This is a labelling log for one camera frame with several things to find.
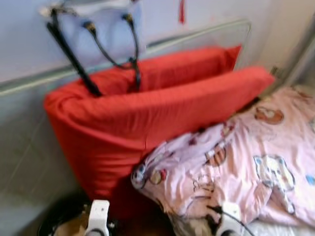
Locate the pink cartoon blanket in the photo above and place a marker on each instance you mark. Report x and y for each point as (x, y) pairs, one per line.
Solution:
(246, 147)

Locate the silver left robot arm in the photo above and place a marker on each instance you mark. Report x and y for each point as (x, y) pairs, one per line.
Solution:
(96, 233)

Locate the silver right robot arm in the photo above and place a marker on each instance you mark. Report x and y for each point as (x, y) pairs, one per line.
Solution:
(229, 234)

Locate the large red cushion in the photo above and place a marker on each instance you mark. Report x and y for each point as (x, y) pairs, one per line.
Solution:
(123, 128)

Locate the brown cardboard pieces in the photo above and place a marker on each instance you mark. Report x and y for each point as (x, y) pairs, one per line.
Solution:
(74, 228)

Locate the black trash bin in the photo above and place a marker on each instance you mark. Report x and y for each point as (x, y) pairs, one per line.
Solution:
(59, 216)

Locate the small red cushion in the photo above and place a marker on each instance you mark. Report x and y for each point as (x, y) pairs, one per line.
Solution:
(187, 69)

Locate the red hanging tassel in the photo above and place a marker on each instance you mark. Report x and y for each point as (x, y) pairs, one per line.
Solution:
(182, 12)

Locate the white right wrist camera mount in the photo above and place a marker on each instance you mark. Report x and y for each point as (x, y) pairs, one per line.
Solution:
(232, 216)

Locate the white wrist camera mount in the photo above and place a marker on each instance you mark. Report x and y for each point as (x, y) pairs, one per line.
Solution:
(232, 216)
(98, 216)

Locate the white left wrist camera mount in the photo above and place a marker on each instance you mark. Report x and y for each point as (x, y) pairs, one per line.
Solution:
(98, 216)

